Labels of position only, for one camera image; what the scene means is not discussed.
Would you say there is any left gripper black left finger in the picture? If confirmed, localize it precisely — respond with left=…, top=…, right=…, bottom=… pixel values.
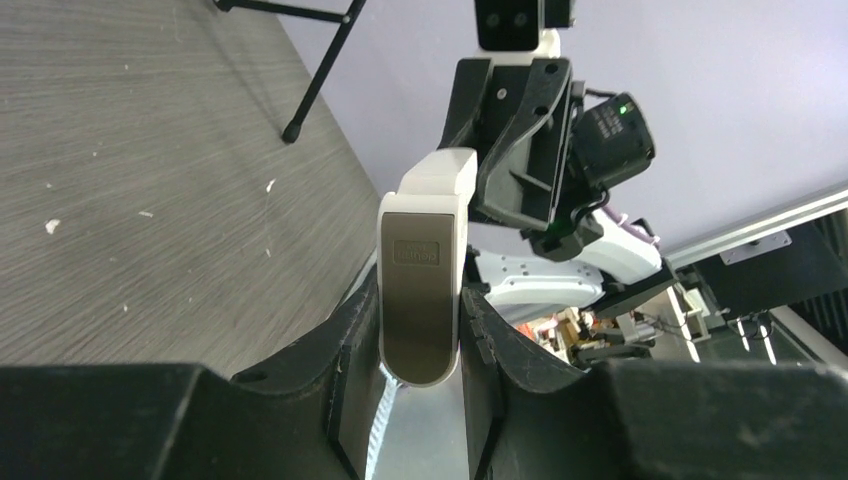
left=1, top=274, right=379, bottom=479

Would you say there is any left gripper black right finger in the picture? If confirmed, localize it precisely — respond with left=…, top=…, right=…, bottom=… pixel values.
left=460, top=289, right=847, bottom=479

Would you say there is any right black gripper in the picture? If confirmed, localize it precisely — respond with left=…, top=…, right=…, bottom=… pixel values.
left=440, top=58, right=656, bottom=260

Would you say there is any olive green white stapler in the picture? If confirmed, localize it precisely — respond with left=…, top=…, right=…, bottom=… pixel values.
left=377, top=147, right=478, bottom=387

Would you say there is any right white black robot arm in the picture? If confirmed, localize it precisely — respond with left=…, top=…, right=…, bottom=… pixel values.
left=441, top=58, right=674, bottom=316

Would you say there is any black music stand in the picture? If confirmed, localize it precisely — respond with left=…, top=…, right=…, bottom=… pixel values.
left=213, top=0, right=369, bottom=145

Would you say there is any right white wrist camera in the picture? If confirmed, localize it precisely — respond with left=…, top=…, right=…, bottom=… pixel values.
left=473, top=0, right=575, bottom=66

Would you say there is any aluminium frame rail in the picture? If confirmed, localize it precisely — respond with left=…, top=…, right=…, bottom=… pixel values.
left=664, top=181, right=847, bottom=267

